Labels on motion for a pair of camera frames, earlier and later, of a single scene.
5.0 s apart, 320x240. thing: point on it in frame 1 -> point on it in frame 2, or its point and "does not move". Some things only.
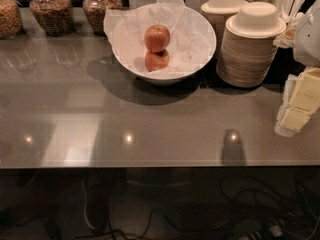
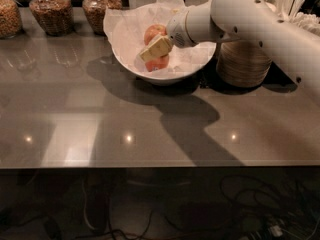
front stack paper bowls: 249,43 does not move
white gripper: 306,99 -> 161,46
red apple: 157,38 does not move
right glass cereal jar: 98,0 does not move
